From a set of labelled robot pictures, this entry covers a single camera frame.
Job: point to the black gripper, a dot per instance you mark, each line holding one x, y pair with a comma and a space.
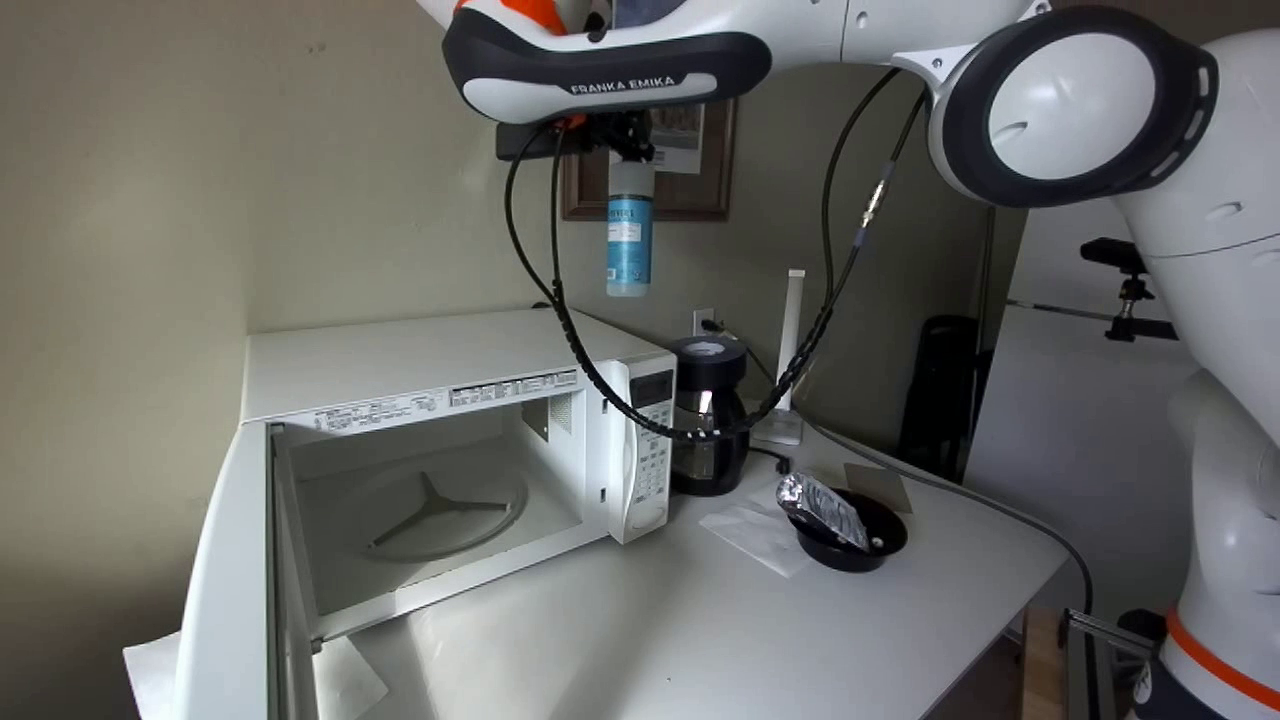
627, 133

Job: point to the blue white bottle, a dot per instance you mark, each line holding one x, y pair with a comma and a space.
629, 247

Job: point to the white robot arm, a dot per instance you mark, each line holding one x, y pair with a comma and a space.
1029, 107

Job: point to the white microwave oven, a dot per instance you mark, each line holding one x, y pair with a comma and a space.
426, 459

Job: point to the microwave door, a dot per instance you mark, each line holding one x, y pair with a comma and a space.
239, 649

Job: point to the framed bulletin board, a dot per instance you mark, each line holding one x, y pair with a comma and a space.
688, 175

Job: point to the white desk lamp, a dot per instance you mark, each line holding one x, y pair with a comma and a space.
781, 425

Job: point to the black glass electric kettle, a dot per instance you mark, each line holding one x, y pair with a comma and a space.
709, 377

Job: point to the white paper towel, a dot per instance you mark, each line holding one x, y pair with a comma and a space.
764, 532

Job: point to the silver snack packet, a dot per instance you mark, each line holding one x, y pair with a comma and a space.
821, 511

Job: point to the black tripod camera stand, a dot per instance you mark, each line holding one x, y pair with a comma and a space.
1096, 280

